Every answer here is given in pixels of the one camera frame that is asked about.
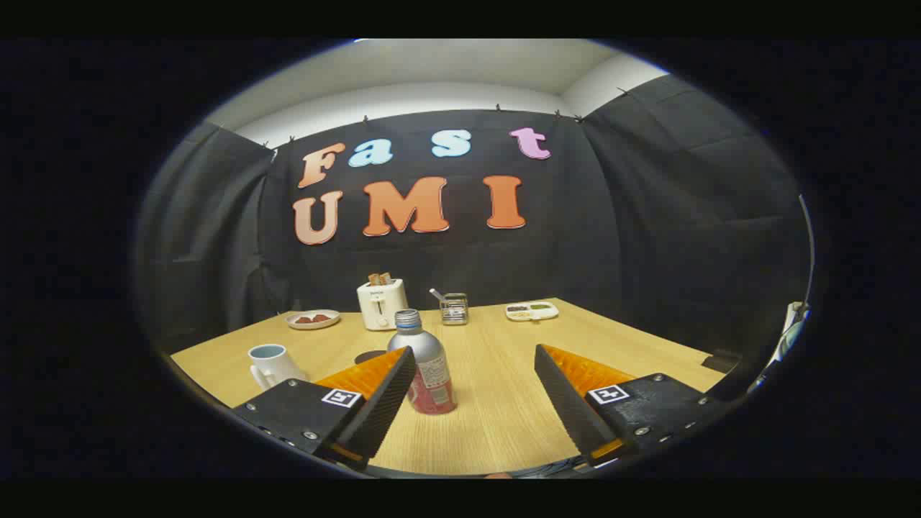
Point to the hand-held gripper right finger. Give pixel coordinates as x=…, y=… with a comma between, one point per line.
x=568, y=410

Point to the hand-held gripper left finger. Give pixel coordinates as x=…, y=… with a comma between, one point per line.
x=374, y=410

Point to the dark round coaster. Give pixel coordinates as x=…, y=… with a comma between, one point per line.
x=368, y=356

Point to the silver juice bottle red label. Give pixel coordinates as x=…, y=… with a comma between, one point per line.
x=434, y=363

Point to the white cup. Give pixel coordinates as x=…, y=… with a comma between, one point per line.
x=275, y=367

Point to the wooden table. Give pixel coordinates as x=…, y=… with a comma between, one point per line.
x=489, y=374

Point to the white toaster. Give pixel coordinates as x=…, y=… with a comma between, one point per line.
x=381, y=306

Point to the white round plate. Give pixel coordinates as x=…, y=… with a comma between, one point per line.
x=313, y=325

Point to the white divided dish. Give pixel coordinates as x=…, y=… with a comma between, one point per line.
x=532, y=311

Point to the small black block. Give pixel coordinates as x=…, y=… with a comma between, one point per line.
x=719, y=361

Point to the black backdrop cloth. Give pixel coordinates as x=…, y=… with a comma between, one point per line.
x=633, y=244

